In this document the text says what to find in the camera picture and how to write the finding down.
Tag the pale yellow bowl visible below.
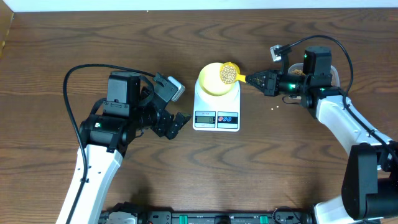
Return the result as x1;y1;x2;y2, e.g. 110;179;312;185
198;62;233;96

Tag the clear plastic container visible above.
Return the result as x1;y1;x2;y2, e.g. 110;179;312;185
288;63;340;100

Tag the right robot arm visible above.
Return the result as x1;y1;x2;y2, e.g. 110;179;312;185
245;45;397;223

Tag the white digital kitchen scale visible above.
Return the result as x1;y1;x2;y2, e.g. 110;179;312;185
192;80;241;132

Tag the yellow measuring scoop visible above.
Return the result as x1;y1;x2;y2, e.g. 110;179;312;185
220;62;246;84

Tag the soybeans pile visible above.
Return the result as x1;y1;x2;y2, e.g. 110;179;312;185
292;69;305;75

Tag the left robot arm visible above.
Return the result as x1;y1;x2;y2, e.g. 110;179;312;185
57;71;191;223

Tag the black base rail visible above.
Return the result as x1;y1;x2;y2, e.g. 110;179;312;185
98;202;317;224

